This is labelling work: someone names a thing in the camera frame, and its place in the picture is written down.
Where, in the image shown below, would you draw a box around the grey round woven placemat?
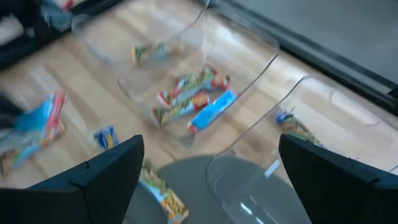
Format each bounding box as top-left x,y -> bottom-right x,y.
123,154 -> 315,224

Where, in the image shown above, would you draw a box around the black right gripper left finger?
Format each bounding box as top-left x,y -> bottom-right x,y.
0,134 -> 146,224

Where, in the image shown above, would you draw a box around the green red granola bar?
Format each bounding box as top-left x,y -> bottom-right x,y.
157,67 -> 231,108
151,91 -> 211,127

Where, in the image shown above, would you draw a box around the clear plastic bin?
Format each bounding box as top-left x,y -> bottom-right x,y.
117,9 -> 280,141
70,0 -> 209,94
205,73 -> 398,224

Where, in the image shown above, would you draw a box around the light blue granola bar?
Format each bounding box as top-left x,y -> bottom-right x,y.
14,90 -> 68,134
187,90 -> 239,134

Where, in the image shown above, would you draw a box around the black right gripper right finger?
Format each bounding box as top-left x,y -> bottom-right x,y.
278,134 -> 398,224

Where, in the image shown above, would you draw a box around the dark blue end granola bar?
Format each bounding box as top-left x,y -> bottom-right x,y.
93,125 -> 190,224
275,108 -> 324,147

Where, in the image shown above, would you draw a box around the blue red packets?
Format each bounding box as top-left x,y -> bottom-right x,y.
0,121 -> 68,177

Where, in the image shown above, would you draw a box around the green teal granola bar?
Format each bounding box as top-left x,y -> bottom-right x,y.
131,42 -> 172,66

